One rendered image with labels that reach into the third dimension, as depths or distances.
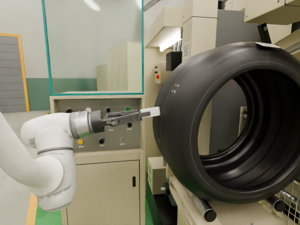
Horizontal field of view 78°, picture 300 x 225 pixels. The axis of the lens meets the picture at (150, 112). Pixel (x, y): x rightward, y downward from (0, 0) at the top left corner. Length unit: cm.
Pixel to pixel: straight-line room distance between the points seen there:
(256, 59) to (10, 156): 68
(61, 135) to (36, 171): 15
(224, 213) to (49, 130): 76
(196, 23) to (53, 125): 76
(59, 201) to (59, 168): 9
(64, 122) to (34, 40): 891
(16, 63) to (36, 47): 101
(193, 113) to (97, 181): 91
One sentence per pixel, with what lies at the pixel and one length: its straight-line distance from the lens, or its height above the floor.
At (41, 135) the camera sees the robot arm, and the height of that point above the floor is 120.
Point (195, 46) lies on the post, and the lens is 98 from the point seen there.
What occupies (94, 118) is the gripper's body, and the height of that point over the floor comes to 124.
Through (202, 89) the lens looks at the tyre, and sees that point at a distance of 57.
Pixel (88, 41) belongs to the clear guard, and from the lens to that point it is 119.
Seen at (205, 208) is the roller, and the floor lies 92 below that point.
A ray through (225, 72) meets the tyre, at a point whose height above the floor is 139.
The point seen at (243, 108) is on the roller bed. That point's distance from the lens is 128.
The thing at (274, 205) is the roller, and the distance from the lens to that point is 90.
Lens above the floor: 137
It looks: 10 degrees down
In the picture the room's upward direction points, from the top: straight up
